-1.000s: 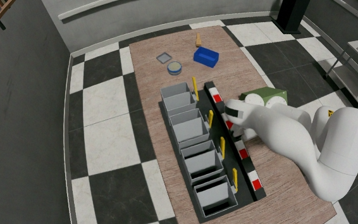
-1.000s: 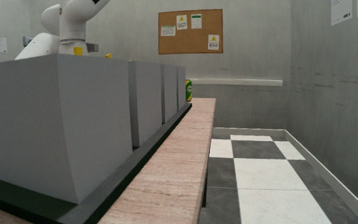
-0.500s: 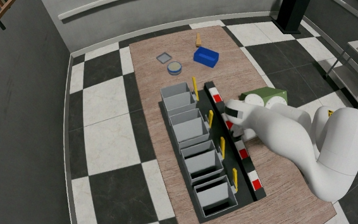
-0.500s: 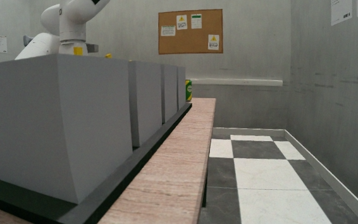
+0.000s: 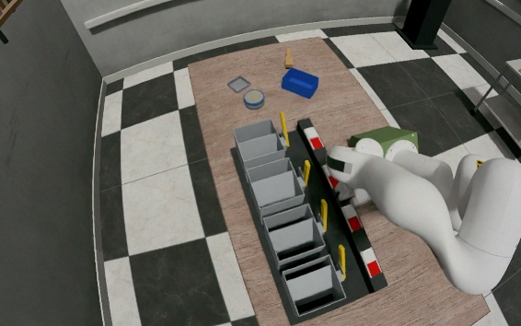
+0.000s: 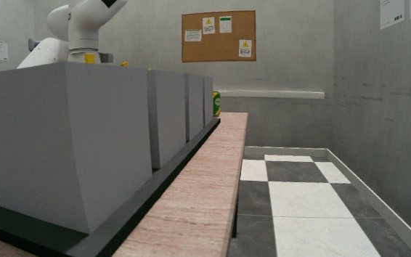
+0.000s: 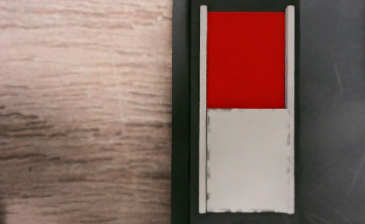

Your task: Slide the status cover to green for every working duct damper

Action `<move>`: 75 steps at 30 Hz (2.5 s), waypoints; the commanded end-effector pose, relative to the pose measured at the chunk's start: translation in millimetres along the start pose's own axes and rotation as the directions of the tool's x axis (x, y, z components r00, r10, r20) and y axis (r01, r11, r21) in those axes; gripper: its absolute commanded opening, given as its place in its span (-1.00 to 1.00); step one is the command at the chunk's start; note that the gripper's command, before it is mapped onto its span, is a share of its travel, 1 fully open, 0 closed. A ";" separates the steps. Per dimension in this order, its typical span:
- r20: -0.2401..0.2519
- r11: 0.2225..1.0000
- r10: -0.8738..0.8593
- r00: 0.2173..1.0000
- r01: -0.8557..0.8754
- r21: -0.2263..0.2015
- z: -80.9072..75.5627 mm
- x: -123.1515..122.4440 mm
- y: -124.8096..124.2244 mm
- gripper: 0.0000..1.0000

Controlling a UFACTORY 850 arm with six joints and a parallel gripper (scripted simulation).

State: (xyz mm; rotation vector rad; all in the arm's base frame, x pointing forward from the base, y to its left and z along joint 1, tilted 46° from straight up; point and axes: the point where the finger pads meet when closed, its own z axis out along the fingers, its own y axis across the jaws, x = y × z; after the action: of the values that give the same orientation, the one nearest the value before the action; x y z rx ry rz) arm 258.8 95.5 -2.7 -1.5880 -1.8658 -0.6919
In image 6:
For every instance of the green and yellow drink can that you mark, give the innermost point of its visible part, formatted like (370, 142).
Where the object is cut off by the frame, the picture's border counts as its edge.
(216, 103)

